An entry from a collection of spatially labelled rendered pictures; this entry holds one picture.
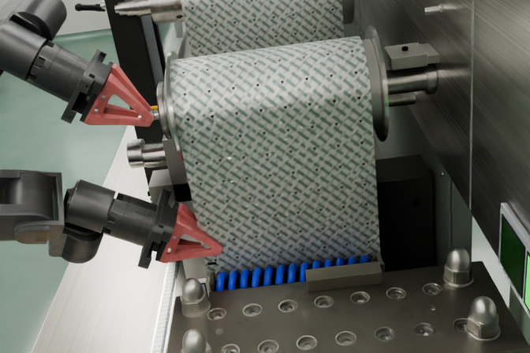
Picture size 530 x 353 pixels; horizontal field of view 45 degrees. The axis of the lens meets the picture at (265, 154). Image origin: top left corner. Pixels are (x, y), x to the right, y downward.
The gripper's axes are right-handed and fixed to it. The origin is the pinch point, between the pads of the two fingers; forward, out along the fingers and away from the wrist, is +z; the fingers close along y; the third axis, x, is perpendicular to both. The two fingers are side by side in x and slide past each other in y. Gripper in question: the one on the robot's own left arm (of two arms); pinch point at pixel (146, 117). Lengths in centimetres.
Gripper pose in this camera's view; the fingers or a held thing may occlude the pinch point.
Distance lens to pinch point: 83.2
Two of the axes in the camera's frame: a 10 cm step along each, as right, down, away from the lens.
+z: 8.5, 4.4, 2.9
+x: 5.3, -7.7, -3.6
